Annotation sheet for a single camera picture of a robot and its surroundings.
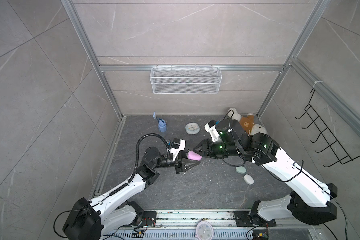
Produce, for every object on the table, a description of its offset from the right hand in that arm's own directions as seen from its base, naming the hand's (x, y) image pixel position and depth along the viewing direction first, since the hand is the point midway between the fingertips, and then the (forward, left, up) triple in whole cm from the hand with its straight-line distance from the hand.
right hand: (195, 150), depth 60 cm
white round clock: (-25, -4, -32) cm, 40 cm away
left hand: (-1, -1, -3) cm, 3 cm away
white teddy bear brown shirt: (+37, -41, -26) cm, 61 cm away
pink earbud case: (-2, +1, 0) cm, 3 cm away
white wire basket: (+59, +2, -4) cm, 59 cm away
